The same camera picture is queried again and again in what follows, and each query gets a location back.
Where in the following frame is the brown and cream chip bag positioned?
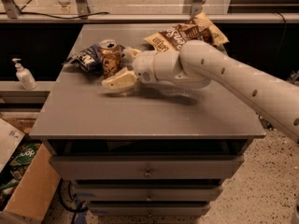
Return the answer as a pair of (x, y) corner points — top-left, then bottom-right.
(144, 12), (229, 52)

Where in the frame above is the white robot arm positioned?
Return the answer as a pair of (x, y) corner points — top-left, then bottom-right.
(102, 40), (299, 143)

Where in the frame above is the blue chip bag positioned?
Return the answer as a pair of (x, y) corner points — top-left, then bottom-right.
(64, 44), (102, 73)

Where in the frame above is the grey drawer cabinet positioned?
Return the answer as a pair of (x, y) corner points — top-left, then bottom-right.
(29, 23), (266, 217)

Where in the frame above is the white pump dispenser bottle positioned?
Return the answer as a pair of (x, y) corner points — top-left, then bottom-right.
(12, 58), (37, 90)

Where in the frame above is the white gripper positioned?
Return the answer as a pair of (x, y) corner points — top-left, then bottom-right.
(102, 47), (157, 92)

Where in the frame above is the orange LaCroix soda can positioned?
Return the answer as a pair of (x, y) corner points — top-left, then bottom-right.
(98, 39), (122, 78)

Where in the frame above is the green package in box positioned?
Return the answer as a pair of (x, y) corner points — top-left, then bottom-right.
(9, 142), (41, 167)

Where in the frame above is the black cable on ledge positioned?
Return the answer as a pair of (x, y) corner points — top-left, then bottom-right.
(0, 10), (110, 20)

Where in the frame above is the cardboard box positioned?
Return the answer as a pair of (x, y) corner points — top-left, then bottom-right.
(0, 119), (60, 224)

